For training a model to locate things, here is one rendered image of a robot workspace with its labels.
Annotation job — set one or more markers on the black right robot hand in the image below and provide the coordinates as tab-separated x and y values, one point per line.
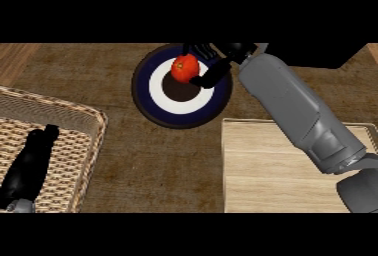
216	71

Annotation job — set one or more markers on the red tomato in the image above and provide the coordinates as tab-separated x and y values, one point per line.
185	68

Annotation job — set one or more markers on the black appliance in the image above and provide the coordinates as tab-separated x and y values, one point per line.
315	53

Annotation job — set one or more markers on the blue and white round plate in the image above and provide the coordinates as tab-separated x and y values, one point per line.
177	100

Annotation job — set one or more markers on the pale wooden tray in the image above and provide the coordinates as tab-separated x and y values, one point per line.
275	170

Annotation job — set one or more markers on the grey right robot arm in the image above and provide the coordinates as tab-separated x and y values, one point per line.
295	110

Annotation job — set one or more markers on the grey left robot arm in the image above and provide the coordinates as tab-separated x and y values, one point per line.
21	206

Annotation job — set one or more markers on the wicker basket tray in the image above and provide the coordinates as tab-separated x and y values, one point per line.
53	146

